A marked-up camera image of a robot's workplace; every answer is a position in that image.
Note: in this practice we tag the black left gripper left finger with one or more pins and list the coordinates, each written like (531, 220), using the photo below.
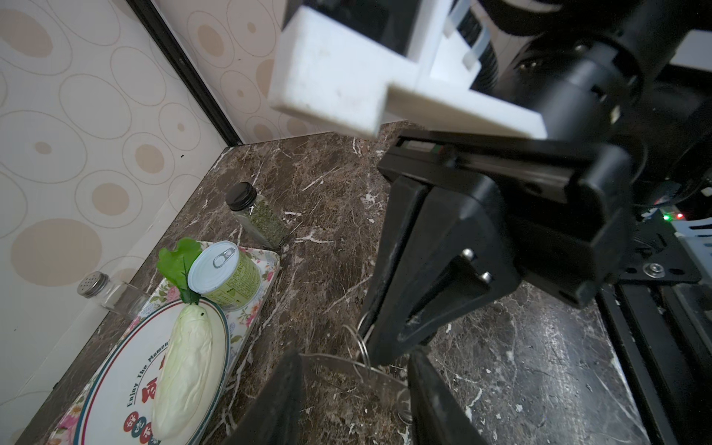
(274, 416)

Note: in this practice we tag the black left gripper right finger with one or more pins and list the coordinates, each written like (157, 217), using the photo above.
(437, 417)

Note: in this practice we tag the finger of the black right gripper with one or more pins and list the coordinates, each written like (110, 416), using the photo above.
(406, 198)
(456, 260)

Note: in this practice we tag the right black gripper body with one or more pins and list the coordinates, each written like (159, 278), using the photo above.
(566, 206)

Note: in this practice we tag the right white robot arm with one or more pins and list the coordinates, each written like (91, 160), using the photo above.
(586, 66)

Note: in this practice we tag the pale napa cabbage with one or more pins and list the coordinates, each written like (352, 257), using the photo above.
(181, 383)

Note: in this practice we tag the green labelled tin can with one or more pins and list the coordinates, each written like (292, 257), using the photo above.
(224, 274)

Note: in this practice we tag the green herb spice jar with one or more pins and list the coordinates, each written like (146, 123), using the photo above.
(256, 215)

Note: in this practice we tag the white round plate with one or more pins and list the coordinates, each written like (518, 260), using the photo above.
(118, 407)

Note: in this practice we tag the green plastic leaf vegetable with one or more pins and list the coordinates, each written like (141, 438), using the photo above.
(175, 265)

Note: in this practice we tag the clear glass shaker bottle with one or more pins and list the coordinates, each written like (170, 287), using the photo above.
(113, 294)

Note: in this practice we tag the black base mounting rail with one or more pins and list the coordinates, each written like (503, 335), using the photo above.
(658, 316)

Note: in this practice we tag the black vertical right corner post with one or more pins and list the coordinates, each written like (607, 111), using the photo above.
(170, 47)

